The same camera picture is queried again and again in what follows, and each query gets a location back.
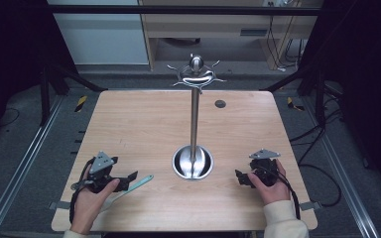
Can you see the light wooden desk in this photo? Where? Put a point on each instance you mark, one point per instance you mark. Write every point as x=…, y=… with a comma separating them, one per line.
x=211, y=24

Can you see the grey table bracket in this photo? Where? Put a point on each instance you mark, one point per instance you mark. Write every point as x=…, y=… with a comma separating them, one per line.
x=59, y=205
x=311, y=206

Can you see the teal spatula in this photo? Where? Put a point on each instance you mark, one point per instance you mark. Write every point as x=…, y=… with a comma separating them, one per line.
x=135, y=185

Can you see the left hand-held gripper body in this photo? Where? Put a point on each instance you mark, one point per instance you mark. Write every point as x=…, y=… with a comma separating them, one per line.
x=101, y=163

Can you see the steel utensil stand with hooks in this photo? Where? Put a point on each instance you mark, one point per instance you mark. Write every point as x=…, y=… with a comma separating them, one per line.
x=194, y=132

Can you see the person's left hand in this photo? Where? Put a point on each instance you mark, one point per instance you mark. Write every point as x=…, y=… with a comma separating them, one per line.
x=89, y=205

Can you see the black horizontal frame bar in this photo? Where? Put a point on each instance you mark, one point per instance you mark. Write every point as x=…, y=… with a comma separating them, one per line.
x=178, y=10

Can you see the person's right hand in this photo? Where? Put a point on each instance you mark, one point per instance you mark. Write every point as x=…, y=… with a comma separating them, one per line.
x=273, y=193

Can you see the dark round table grommet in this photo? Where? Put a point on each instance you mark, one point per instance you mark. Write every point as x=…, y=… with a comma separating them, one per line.
x=220, y=104

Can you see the black metal frame stand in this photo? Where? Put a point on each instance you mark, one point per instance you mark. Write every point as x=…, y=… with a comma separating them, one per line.
x=311, y=82
x=56, y=82

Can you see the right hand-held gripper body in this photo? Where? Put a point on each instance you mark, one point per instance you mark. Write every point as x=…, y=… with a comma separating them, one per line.
x=264, y=170

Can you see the white cabinet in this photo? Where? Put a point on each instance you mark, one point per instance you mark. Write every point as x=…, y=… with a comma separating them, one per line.
x=102, y=36

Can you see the aluminium floor rail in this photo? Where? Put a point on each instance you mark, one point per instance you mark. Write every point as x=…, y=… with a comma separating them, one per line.
x=344, y=175
x=20, y=168

